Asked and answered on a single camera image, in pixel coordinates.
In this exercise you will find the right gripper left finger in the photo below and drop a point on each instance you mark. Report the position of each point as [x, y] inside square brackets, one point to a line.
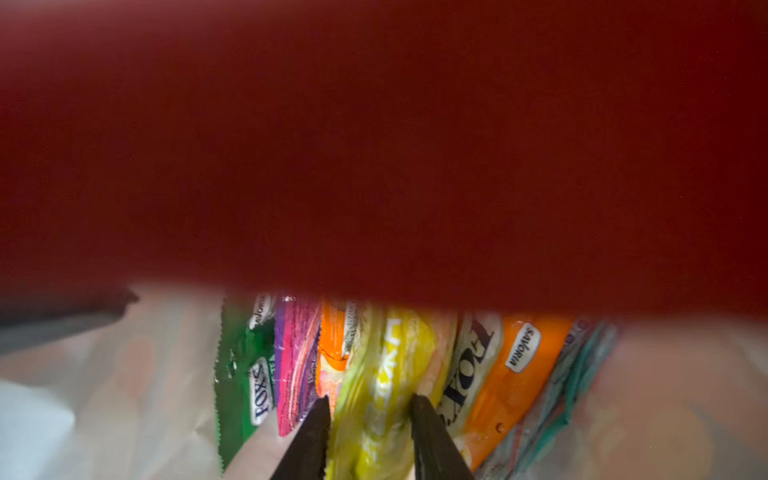
[305, 458]

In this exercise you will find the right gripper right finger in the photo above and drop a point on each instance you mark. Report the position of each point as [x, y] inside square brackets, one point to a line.
[435, 454]

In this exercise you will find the yellow snack packet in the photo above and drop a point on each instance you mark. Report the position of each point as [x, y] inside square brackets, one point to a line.
[399, 353]

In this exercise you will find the orange Fox's candy packet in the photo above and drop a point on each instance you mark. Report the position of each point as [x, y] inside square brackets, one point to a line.
[499, 366]

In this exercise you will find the purple pink candy packet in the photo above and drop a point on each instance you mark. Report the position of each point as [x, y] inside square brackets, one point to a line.
[297, 331]

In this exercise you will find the red paper gift bag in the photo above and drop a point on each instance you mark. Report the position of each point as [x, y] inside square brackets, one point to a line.
[596, 158]

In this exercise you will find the green Fox's candy packet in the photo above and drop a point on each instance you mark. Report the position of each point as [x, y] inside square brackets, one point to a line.
[243, 372]

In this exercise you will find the teal candy packet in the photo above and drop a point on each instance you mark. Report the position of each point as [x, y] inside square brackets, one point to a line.
[584, 352]

